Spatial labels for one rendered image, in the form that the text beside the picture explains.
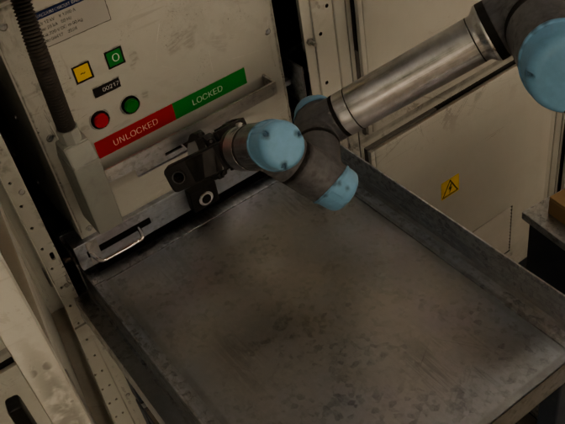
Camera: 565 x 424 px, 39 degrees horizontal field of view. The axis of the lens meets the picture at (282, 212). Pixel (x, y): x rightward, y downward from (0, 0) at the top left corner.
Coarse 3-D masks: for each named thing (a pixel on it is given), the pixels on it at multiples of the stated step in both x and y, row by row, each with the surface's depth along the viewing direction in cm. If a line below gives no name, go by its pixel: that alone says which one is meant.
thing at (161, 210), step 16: (224, 176) 158; (240, 176) 161; (176, 192) 153; (144, 208) 151; (160, 208) 152; (176, 208) 155; (128, 224) 150; (144, 224) 152; (160, 224) 154; (64, 240) 148; (80, 240) 146; (112, 240) 149; (128, 240) 152; (80, 256) 147
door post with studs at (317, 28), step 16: (304, 0) 145; (320, 0) 147; (304, 16) 147; (320, 16) 148; (304, 32) 149; (320, 32) 150; (304, 48) 156; (320, 48) 152; (320, 64) 154; (336, 64) 157; (320, 80) 157; (336, 80) 159
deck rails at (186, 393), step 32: (352, 160) 156; (384, 192) 152; (416, 224) 147; (448, 224) 139; (448, 256) 140; (480, 256) 135; (96, 288) 138; (512, 288) 132; (544, 288) 125; (128, 320) 140; (544, 320) 127; (160, 352) 133; (160, 384) 128; (192, 416) 118
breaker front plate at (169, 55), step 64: (64, 0) 122; (128, 0) 128; (192, 0) 135; (256, 0) 143; (64, 64) 127; (128, 64) 134; (192, 64) 142; (256, 64) 151; (64, 192) 139; (128, 192) 147
